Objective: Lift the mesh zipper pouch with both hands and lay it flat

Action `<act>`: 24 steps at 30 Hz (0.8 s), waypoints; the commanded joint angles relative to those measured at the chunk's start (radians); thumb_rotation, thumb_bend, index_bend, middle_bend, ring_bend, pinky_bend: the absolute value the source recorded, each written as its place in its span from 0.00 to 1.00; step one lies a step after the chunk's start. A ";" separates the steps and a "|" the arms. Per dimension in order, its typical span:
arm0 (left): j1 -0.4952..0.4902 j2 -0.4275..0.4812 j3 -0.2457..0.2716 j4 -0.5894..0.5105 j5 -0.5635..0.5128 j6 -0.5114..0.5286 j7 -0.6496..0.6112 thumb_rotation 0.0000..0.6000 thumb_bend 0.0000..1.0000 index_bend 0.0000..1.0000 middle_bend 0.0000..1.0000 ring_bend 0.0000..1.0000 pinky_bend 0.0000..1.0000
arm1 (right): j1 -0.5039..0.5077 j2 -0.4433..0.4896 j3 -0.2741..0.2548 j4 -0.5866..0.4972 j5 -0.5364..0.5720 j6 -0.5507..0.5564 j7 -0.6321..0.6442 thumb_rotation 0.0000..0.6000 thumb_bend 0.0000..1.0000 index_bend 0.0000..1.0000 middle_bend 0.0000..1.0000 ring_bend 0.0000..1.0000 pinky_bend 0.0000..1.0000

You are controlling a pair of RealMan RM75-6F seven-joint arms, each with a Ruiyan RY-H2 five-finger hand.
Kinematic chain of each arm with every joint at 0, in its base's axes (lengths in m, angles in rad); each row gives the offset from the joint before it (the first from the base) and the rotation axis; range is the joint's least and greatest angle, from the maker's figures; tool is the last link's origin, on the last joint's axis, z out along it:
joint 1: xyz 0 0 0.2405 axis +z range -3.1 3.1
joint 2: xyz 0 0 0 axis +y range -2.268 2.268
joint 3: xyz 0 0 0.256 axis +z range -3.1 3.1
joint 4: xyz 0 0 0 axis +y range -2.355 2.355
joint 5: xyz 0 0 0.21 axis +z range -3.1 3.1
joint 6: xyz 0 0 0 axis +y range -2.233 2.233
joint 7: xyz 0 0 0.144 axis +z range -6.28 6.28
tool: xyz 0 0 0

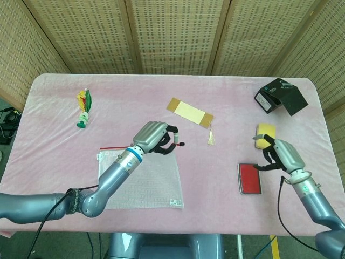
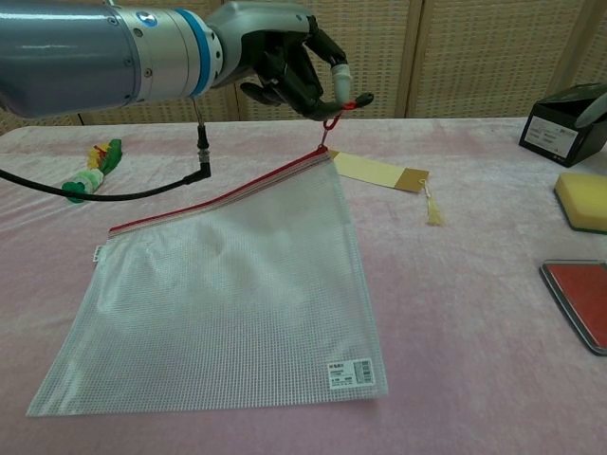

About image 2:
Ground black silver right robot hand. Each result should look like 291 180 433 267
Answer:
575 96 607 128

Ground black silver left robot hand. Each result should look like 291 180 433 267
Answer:
206 0 353 122

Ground clear mesh zipper pouch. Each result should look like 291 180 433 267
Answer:
25 91 391 419

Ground black cardboard box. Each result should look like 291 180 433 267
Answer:
517 82 607 169

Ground yellow sponge green base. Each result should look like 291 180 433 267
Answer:
552 172 607 234

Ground woven wooden folding screen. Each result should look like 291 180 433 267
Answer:
0 0 607 137

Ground brown cream tasselled bookmark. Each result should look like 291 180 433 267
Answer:
328 150 447 228

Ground red ink pad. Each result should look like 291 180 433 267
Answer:
538 258 607 358

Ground green yellow plastic toy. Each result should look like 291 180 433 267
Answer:
61 137 125 206

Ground pink velvet tablecloth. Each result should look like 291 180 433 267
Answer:
0 115 607 455

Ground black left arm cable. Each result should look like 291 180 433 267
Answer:
0 96 213 203

